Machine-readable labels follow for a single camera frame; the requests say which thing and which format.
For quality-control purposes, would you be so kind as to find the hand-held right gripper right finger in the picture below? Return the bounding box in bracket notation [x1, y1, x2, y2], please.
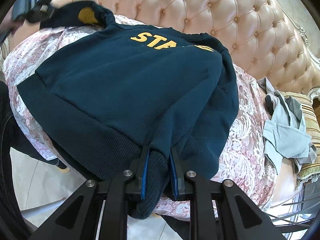
[169, 148, 288, 240]

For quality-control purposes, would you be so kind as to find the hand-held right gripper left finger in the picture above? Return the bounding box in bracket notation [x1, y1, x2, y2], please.
[29, 145, 150, 240]

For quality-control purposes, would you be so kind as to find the dark blue sweatshirt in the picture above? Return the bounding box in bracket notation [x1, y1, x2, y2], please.
[16, 1, 239, 220]

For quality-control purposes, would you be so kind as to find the pink floral blanket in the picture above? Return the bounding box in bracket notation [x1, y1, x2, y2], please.
[2, 14, 278, 220]

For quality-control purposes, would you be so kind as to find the grey garment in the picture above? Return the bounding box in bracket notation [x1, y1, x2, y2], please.
[257, 77, 317, 174]

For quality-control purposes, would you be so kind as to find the round glass table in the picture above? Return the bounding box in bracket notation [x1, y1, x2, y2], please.
[270, 180, 320, 230]

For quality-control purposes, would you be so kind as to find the striped cushion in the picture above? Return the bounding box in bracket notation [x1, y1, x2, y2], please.
[282, 91, 320, 183]

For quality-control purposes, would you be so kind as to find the tufted beige leather sofa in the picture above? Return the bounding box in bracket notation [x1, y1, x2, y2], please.
[50, 0, 320, 205]

